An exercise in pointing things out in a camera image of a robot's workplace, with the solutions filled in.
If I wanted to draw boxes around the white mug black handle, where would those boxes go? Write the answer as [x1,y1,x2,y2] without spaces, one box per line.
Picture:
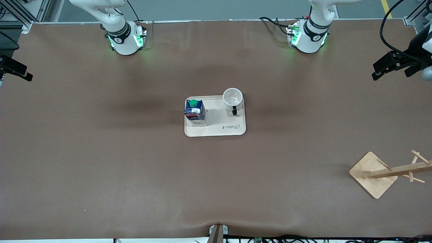
[223,88,243,117]

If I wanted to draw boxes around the blue milk carton green cap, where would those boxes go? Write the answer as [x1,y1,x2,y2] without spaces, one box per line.
[184,99,207,127]

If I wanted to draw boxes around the wooden cup rack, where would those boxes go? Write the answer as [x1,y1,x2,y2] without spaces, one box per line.
[348,150,432,199]

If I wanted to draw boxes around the cream rabbit print tray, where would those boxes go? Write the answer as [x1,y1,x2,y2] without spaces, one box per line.
[184,95,246,137]

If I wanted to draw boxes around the aluminium frame profile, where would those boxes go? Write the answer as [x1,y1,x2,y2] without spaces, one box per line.
[0,0,51,34]
[403,0,432,34]

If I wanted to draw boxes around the black arm base cable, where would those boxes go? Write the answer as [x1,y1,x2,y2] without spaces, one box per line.
[259,17,291,36]
[127,0,149,24]

